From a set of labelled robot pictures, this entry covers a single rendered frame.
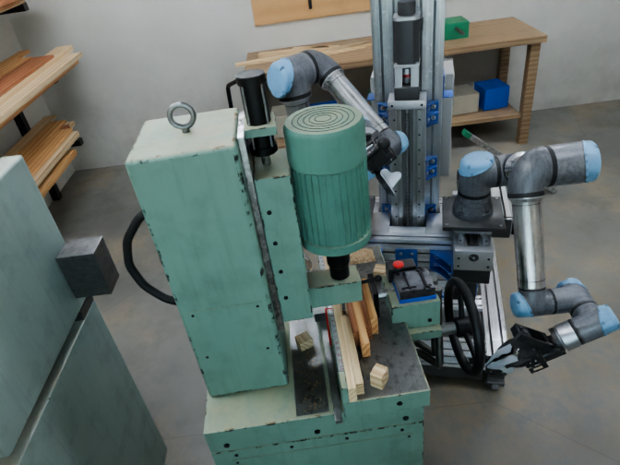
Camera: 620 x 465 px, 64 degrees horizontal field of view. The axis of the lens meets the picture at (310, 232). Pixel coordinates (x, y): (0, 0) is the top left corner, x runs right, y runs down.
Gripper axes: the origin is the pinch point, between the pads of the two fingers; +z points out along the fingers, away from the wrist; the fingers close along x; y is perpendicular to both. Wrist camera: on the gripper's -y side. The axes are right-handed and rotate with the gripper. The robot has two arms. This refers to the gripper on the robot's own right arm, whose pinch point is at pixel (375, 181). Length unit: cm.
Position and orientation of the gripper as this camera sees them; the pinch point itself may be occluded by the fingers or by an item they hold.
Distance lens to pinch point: 131.4
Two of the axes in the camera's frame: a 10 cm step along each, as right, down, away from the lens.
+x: 6.8, 5.7, 4.5
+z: 0.8, 5.5, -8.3
